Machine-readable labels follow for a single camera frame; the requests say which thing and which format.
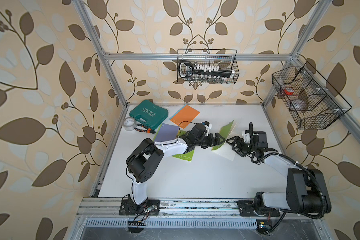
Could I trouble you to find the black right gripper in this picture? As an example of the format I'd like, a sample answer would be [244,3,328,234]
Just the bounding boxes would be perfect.
[226,135,257,157]

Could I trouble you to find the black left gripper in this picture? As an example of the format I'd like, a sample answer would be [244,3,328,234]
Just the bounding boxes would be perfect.
[193,132,226,148]

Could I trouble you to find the white lined notebook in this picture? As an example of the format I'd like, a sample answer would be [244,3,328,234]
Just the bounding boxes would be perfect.
[211,120,236,161]

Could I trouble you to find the orange cover notebook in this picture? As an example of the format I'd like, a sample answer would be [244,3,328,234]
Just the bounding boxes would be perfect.
[170,105,200,129]

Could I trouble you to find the purple cover notebook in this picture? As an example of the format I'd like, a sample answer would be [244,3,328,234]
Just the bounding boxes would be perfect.
[154,124,179,142]

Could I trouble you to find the green cover notebook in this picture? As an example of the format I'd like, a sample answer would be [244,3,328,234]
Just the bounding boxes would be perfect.
[172,130,195,162]

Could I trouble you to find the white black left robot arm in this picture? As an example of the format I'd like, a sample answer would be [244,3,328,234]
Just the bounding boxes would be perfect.
[126,121,226,206]

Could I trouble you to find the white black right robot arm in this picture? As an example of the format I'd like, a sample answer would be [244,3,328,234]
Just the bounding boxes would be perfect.
[226,130,332,219]

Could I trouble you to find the socket wrench set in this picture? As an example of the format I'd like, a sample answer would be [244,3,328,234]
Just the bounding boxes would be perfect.
[177,61,240,84]

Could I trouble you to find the red object in basket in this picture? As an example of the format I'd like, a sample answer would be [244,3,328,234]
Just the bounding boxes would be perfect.
[284,87,295,96]

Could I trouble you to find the orange black pliers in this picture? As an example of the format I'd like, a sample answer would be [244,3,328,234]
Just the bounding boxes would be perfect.
[134,123,156,134]

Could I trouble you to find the green plastic tool case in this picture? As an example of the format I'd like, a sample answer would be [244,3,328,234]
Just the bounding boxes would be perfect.
[129,100,169,130]

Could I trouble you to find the clear tape roll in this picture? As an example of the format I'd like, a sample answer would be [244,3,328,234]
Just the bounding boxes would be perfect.
[123,117,137,132]

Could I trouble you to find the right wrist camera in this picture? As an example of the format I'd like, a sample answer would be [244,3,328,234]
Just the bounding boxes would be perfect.
[242,130,254,144]

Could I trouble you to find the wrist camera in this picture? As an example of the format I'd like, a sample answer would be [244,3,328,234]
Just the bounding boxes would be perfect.
[202,121,212,135]
[242,130,254,144]

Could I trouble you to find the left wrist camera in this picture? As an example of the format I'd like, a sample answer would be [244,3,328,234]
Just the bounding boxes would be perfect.
[202,121,212,135]

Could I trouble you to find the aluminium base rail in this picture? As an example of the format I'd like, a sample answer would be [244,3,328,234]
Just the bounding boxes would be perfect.
[76,197,325,220]

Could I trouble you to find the black wire basket centre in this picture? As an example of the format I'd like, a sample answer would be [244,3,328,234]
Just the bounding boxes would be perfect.
[177,49,240,85]

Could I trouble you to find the black wire basket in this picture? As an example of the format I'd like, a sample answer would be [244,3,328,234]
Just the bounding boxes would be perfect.
[177,49,240,85]
[272,62,352,130]

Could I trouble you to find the black wire basket right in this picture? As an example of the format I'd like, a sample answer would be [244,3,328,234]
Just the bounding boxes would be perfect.
[272,62,352,130]

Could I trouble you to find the aluminium cage frame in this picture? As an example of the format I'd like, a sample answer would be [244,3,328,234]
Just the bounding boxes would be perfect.
[68,0,360,240]

